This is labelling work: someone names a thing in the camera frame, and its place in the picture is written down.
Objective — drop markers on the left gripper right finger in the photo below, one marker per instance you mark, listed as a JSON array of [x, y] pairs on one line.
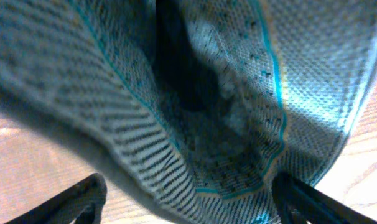
[[299, 203]]

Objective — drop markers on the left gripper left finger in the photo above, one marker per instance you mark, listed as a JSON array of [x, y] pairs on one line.
[[82, 203]]

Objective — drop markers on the grey shorts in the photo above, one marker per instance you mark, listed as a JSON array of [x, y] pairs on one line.
[[193, 107]]

